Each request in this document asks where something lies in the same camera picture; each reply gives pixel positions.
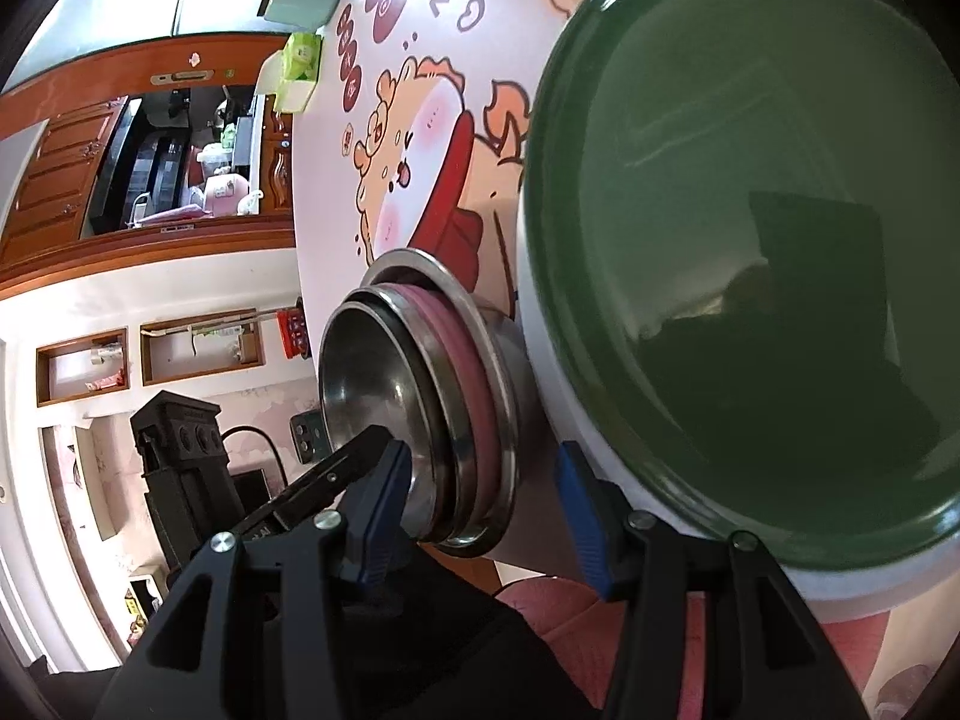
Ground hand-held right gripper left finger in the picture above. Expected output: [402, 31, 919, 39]
[120, 439, 412, 720]

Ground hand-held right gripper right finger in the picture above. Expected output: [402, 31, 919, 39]
[556, 442, 893, 720]

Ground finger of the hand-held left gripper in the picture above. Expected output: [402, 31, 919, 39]
[274, 426, 391, 533]

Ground small steel bowl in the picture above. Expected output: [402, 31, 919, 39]
[319, 300, 451, 541]

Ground pink steel bowl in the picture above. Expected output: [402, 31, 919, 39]
[409, 281, 500, 511]

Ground large steel bowl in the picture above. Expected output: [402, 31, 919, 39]
[365, 247, 541, 556]

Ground green plate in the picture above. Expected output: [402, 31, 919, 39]
[517, 0, 960, 567]

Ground red packet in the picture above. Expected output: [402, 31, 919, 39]
[277, 307, 308, 359]

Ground wooden kitchen cabinet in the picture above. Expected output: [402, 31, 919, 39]
[0, 30, 297, 286]

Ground green tissue pack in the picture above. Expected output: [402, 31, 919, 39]
[274, 34, 323, 113]

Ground printed pink tablecloth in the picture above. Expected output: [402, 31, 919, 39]
[289, 0, 960, 563]

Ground black cable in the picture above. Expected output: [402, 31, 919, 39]
[221, 426, 290, 500]

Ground wooden wall niche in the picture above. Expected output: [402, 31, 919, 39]
[36, 326, 130, 407]
[140, 307, 267, 387]

